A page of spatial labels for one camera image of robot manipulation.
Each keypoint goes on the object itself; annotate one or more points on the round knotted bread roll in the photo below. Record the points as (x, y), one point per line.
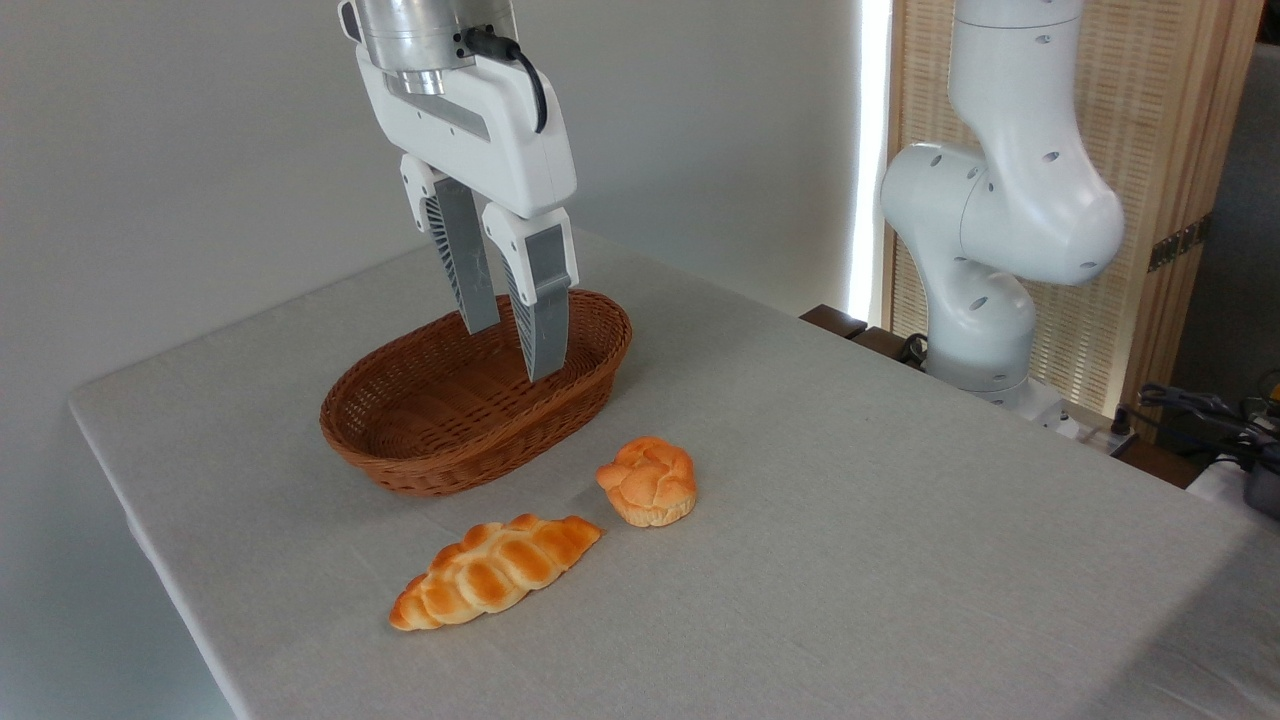
(650, 482)

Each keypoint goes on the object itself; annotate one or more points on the grey tablecloth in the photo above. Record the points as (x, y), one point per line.
(850, 520)

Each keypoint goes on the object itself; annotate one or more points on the brown oval wicker basket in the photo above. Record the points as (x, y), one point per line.
(420, 440)

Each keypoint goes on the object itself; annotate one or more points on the dark metal screen hinge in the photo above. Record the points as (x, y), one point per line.
(1180, 243)

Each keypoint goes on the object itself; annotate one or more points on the long braided bread loaf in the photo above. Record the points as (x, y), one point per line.
(490, 572)

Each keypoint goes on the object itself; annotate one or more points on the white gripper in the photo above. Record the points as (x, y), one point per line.
(480, 140)

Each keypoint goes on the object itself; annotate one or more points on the wooden bamboo folding screen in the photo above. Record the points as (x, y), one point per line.
(1160, 120)

